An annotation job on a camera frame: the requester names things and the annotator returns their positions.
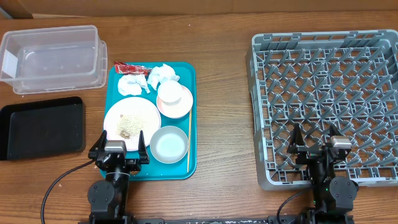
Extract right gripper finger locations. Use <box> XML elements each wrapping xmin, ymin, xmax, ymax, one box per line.
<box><xmin>288</xmin><ymin>123</ymin><xmax>305</xmax><ymax>149</ymax></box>
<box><xmin>329</xmin><ymin>124</ymin><xmax>341</xmax><ymax>137</ymax></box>

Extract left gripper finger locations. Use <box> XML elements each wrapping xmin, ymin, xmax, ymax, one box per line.
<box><xmin>137</xmin><ymin>130</ymin><xmax>147</xmax><ymax>156</ymax></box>
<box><xmin>91</xmin><ymin>130</ymin><xmax>107</xmax><ymax>151</ymax></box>

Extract rice pile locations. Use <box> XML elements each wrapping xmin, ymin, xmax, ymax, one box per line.
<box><xmin>116</xmin><ymin>114</ymin><xmax>145</xmax><ymax>139</ymax></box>

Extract large pink plate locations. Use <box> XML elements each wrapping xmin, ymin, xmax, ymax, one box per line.
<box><xmin>103</xmin><ymin>97</ymin><xmax>161</xmax><ymax>151</ymax></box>

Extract white napkin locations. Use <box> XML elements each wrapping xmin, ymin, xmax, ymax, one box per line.
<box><xmin>147</xmin><ymin>63</ymin><xmax>180</xmax><ymax>90</ymax></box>
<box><xmin>118</xmin><ymin>75</ymin><xmax>150</xmax><ymax>96</ymax></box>

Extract red snack wrapper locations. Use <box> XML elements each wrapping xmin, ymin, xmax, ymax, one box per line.
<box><xmin>114</xmin><ymin>62</ymin><xmax>152</xmax><ymax>76</ymax></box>

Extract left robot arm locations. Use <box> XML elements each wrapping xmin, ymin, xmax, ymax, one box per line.
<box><xmin>88</xmin><ymin>131</ymin><xmax>149</xmax><ymax>224</ymax></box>

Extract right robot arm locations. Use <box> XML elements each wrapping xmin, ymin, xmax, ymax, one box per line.
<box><xmin>287</xmin><ymin>123</ymin><xmax>359</xmax><ymax>224</ymax></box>

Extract grey dishwasher rack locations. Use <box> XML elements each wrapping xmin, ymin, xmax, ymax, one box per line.
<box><xmin>246</xmin><ymin>30</ymin><xmax>397</xmax><ymax>190</ymax></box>

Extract grey small bowl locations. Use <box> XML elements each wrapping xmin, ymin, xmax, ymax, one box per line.
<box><xmin>150</xmin><ymin>126</ymin><xmax>188</xmax><ymax>164</ymax></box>

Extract black rectangular tray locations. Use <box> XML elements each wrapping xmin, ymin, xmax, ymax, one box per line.
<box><xmin>1</xmin><ymin>96</ymin><xmax>86</xmax><ymax>161</ymax></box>

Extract pink saucer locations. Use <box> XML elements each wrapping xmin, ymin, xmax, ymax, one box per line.
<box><xmin>156</xmin><ymin>86</ymin><xmax>193</xmax><ymax>119</ymax></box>

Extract wooden chopstick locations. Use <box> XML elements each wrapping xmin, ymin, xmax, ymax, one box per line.
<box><xmin>187</xmin><ymin>109</ymin><xmax>192</xmax><ymax>173</ymax></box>

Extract small white cup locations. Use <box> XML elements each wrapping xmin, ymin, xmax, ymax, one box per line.
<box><xmin>158</xmin><ymin>80</ymin><xmax>182</xmax><ymax>103</ymax></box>

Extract teal serving tray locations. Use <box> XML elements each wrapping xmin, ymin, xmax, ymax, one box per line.
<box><xmin>105</xmin><ymin>62</ymin><xmax>197</xmax><ymax>181</ymax></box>

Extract clear plastic bin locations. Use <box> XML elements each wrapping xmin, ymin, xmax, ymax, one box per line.
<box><xmin>1</xmin><ymin>25</ymin><xmax>108</xmax><ymax>95</ymax></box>

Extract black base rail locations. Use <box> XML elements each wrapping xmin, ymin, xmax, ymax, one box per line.
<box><xmin>133</xmin><ymin>217</ymin><xmax>302</xmax><ymax>224</ymax></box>

